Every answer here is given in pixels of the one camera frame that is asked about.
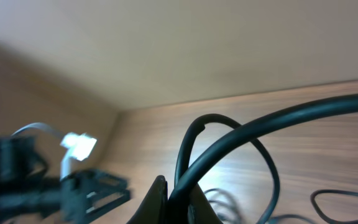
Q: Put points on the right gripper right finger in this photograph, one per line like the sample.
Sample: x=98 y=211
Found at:
x=199 y=209

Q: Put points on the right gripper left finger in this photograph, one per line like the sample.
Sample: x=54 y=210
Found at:
x=152 y=208

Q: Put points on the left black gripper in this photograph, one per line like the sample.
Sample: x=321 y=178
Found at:
x=74 y=206

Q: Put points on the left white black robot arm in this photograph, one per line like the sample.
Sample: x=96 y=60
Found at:
x=24 y=186

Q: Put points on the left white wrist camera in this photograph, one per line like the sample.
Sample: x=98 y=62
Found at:
x=79 y=148

